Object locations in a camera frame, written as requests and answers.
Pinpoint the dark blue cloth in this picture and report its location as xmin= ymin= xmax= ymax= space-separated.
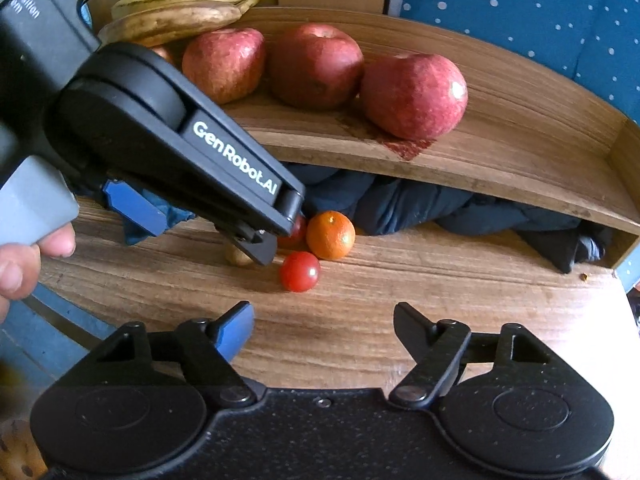
xmin=67 ymin=162 xmax=615 ymax=275

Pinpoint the brown-spotted banana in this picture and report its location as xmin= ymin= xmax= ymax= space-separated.
xmin=97 ymin=5 xmax=247 ymax=49

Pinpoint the red apple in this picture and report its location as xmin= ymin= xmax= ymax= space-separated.
xmin=269 ymin=23 xmax=365 ymax=111
xmin=181 ymin=27 xmax=267 ymax=106
xmin=149 ymin=45 xmax=177 ymax=67
xmin=359 ymin=53 xmax=469 ymax=142

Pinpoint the small orange mandarin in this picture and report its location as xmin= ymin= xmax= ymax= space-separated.
xmin=306 ymin=210 xmax=357 ymax=261

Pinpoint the blue white-dotted fabric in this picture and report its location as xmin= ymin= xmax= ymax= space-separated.
xmin=385 ymin=0 xmax=640 ymax=127

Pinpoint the wooden shelf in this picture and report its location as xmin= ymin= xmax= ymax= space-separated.
xmin=97 ymin=6 xmax=640 ymax=270

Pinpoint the red cherry tomato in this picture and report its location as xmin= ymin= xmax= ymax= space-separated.
xmin=279 ymin=251 xmax=322 ymax=293
xmin=276 ymin=215 xmax=309 ymax=250

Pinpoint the person's left hand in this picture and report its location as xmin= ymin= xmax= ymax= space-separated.
xmin=0 ymin=223 xmax=77 ymax=323

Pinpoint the brown longan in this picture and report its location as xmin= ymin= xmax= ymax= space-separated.
xmin=223 ymin=241 xmax=256 ymax=267

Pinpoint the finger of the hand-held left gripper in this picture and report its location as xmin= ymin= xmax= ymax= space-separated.
xmin=102 ymin=179 xmax=169 ymax=239
xmin=216 ymin=190 xmax=307 ymax=267

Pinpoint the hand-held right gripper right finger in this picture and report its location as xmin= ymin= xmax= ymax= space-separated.
xmin=389 ymin=302 xmax=553 ymax=408

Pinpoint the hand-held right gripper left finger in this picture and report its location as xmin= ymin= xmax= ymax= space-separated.
xmin=95 ymin=301 xmax=257 ymax=407

